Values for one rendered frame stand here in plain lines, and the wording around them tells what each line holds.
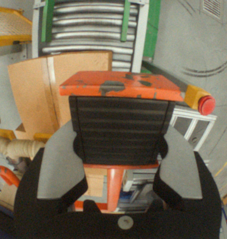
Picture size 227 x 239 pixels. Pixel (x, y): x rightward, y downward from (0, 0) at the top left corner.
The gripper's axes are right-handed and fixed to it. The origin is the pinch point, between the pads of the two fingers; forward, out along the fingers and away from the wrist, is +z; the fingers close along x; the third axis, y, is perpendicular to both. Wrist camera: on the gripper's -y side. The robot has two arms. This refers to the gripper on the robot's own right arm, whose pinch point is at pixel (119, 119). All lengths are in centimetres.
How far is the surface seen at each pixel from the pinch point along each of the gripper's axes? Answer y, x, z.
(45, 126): 22.0, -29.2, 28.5
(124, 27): -20, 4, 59
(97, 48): -8, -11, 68
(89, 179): 129, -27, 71
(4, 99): 45, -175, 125
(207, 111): 7.3, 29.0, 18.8
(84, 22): -26, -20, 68
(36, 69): -1.9, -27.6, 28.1
